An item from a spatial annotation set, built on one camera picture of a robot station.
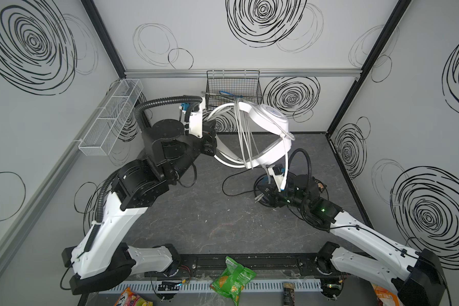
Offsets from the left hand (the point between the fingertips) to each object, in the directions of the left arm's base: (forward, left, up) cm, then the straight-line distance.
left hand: (213, 122), depth 50 cm
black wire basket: (+48, 0, -20) cm, 52 cm away
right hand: (-2, -14, -31) cm, 34 cm away
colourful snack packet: (-38, +30, -48) cm, 68 cm away
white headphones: (+44, -26, -53) cm, 74 cm away
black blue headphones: (-2, -17, -25) cm, 30 cm away
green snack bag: (-31, -6, -46) cm, 56 cm away
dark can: (-34, -26, -48) cm, 65 cm away
